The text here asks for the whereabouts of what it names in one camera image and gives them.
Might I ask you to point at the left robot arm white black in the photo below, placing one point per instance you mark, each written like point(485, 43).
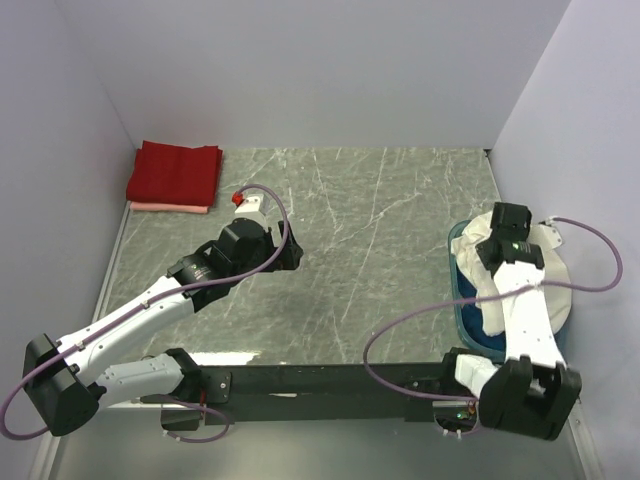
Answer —
point(70, 380)

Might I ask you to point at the aluminium frame rail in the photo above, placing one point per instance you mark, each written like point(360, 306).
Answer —
point(584, 443)

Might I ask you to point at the teal plastic basket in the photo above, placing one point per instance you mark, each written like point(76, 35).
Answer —
point(495, 356)

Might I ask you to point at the folded pink t shirt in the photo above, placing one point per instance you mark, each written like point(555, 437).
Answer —
point(172, 208)

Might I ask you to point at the folded red t shirt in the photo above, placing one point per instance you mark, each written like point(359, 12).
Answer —
point(178, 175)

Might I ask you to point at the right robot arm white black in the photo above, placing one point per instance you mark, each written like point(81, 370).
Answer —
point(533, 392)

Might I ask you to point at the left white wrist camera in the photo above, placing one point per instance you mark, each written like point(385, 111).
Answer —
point(252, 206)

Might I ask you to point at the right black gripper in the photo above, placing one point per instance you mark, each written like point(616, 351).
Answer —
point(510, 220)

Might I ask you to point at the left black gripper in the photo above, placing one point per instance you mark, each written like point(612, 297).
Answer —
point(283, 248)

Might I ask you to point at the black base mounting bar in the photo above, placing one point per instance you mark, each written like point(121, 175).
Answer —
point(249, 393)

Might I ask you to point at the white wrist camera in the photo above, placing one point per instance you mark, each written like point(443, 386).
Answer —
point(546, 235)
point(252, 206)

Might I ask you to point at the white t shirt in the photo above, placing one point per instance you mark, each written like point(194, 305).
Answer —
point(464, 250)

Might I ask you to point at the blue t shirt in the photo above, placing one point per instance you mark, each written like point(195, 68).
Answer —
point(472, 318)

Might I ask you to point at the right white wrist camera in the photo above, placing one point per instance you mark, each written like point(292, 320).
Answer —
point(546, 235)

